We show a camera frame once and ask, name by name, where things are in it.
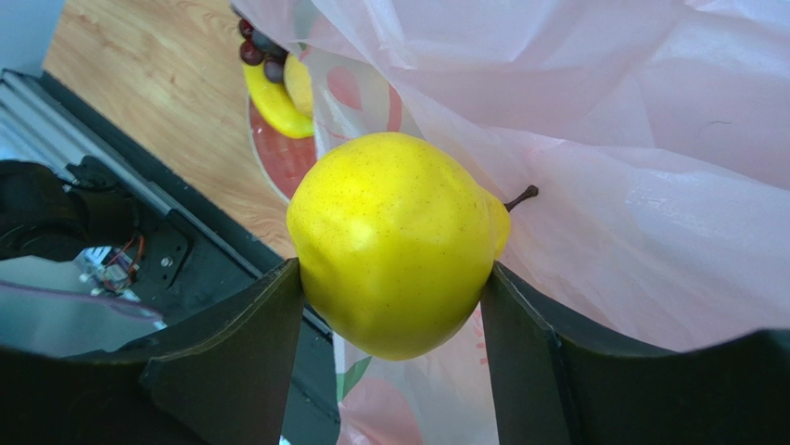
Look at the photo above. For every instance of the yellow banana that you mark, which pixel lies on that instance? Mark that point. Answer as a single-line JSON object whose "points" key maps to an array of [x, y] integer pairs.
{"points": [[275, 105]]}

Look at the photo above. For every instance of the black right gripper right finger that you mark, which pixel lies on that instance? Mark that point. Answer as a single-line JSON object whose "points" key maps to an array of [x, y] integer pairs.
{"points": [[558, 377]]}

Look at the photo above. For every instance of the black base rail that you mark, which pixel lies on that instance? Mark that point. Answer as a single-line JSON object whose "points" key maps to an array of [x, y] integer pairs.
{"points": [[186, 255]]}

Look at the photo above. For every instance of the pink plastic bag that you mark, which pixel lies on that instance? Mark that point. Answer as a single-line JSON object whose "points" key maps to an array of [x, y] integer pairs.
{"points": [[657, 133]]}

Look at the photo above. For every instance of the patterned fruit plate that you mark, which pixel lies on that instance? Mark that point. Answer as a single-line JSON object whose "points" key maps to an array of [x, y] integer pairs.
{"points": [[283, 161]]}

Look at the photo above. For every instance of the yellow pear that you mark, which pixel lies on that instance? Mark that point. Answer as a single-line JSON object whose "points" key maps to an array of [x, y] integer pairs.
{"points": [[396, 241]]}

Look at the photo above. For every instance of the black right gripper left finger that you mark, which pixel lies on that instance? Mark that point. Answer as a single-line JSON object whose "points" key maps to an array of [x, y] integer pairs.
{"points": [[220, 376]]}

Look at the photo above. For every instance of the purple grape bunch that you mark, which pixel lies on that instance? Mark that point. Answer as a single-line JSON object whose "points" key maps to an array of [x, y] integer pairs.
{"points": [[257, 49]]}

